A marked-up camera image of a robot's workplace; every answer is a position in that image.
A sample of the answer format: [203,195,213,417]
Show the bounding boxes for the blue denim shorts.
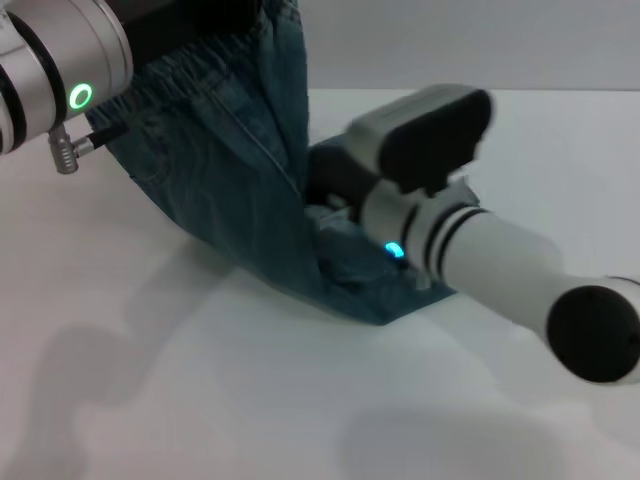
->
[84,0,459,327]

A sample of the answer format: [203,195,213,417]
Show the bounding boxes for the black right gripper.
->
[305,134,381,207]

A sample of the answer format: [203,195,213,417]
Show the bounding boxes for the left arm connector cable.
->
[47,123,130,175]

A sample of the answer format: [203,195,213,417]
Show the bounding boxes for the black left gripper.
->
[107,0,261,71]

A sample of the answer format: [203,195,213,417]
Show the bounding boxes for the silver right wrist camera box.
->
[347,84,496,196]

